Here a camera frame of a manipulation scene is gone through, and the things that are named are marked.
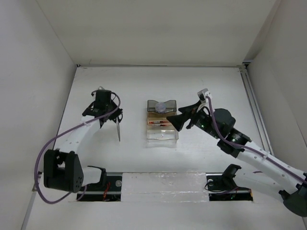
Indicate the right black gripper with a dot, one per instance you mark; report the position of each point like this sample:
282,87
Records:
178,120

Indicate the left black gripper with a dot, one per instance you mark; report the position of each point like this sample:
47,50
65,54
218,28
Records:
115,115

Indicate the black handled scissors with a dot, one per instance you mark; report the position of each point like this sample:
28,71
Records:
118,127

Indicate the small clear clip jar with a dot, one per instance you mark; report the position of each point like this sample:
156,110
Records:
160,107

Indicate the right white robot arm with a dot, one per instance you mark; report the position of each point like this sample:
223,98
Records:
273,177

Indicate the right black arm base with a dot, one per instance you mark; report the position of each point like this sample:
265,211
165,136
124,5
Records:
222,187

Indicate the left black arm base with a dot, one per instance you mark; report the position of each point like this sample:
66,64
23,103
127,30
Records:
107,191

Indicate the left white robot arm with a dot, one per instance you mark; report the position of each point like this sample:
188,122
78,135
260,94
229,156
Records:
62,167

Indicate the grey smoked plastic tray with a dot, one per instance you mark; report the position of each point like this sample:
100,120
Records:
171,106

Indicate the clear plastic tray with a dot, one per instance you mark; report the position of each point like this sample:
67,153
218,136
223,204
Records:
163,136

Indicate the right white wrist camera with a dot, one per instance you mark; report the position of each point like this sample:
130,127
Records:
204,96

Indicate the aluminium rail right side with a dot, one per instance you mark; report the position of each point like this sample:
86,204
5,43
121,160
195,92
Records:
265,141

